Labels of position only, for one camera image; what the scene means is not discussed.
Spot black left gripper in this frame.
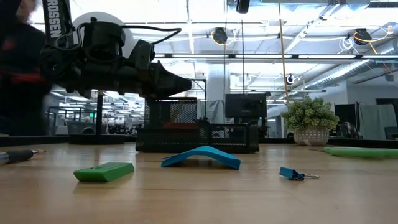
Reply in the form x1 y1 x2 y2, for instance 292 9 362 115
77 58 192 99

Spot blue curved plastic piece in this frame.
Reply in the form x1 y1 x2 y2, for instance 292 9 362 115
160 145 242 170

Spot green eraser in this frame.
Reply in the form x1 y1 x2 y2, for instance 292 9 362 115
73 161 136 183

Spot black ballpoint pen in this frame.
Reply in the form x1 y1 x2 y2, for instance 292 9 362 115
0 149 35 166

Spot green handled scissors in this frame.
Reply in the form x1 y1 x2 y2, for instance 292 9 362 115
323 146 398 159

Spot black mesh desk organizer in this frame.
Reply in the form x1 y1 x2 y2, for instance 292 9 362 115
136 96 261 154

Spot black monitor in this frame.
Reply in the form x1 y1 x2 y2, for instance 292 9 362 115
224 93 268 119

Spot white globe lamp black stand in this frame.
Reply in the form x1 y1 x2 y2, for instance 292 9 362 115
68 11 137 146

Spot person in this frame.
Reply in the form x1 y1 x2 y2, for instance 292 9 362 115
0 0 53 137

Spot blue binder clip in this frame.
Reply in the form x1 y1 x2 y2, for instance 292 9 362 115
279 166 321 182

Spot green plant in white pot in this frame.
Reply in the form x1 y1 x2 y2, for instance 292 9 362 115
280 95 340 147

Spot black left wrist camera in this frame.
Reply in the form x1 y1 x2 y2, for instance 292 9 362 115
128 39 156 72

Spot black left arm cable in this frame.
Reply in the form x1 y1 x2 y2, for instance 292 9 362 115
73 21 183 46

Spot yellow hanging cable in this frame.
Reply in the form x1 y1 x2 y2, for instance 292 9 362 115
277 0 290 104

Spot black aluminium table frame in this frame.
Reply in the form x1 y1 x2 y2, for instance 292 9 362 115
0 134 398 149

